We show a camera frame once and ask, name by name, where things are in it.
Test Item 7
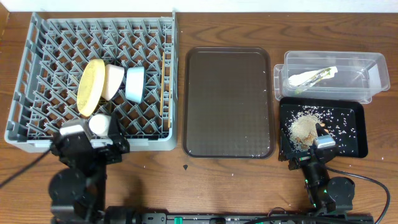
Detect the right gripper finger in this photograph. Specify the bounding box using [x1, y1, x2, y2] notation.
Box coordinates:
[278, 130, 293, 162]
[315, 123, 329, 137]

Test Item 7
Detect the white paper cup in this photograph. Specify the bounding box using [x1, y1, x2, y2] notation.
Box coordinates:
[88, 114, 111, 138]

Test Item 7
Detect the light blue bowl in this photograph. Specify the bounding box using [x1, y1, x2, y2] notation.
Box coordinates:
[125, 67, 146, 103]

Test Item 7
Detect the yellow plate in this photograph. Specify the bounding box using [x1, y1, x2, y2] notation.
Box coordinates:
[76, 59, 105, 117]

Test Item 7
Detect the white pink bowl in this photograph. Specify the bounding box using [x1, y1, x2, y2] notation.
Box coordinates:
[101, 64, 124, 101]

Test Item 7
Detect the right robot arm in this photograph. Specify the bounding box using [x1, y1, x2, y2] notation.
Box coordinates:
[278, 111, 355, 214]

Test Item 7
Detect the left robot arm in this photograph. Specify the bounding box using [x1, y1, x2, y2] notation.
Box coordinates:
[49, 132, 129, 223]

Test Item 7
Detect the rice food waste pile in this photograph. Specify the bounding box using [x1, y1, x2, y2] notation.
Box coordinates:
[284, 105, 357, 153]

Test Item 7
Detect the black waste tray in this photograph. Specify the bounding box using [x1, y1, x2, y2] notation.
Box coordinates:
[280, 97, 368, 158]

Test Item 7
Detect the grey dishwasher rack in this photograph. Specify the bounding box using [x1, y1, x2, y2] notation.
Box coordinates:
[4, 14, 178, 152]

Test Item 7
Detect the clear plastic bin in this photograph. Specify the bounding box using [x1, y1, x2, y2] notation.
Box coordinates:
[274, 50, 391, 104]

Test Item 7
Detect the dark brown serving tray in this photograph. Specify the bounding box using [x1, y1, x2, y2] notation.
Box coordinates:
[182, 47, 275, 159]

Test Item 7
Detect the black equipment rail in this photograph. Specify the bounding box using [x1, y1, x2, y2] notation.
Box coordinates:
[100, 206, 374, 224]

